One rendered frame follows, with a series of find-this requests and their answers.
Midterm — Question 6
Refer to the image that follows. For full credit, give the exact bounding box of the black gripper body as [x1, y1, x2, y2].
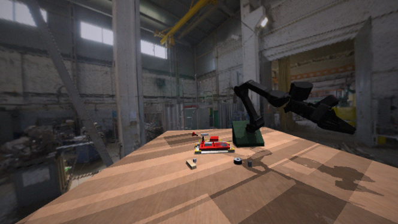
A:
[298, 102, 332, 129]

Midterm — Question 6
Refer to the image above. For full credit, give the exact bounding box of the small black toy tyre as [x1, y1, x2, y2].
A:
[233, 158, 242, 165]

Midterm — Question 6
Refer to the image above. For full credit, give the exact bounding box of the beige rectangular block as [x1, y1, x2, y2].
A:
[186, 160, 197, 169]

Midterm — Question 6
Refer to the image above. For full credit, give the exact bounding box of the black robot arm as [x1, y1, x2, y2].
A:
[234, 80, 339, 135]

